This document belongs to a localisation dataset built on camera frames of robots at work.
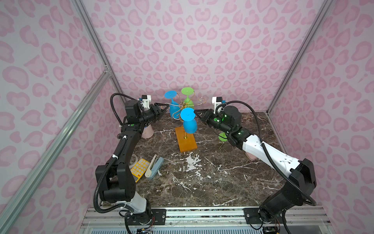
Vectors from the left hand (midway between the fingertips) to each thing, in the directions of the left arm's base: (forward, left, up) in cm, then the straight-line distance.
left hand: (170, 107), depth 77 cm
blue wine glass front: (-6, -11, -7) cm, 14 cm away
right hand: (-8, -13, +3) cm, 15 cm away
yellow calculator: (-21, +20, -31) cm, 43 cm away
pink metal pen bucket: (+5, +20, -29) cm, 36 cm away
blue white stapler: (-20, +12, -31) cm, 38 cm away
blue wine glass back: (+9, -1, -9) cm, 13 cm away
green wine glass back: (+14, -9, 0) cm, 16 cm away
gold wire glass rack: (+8, -9, -5) cm, 13 cm away
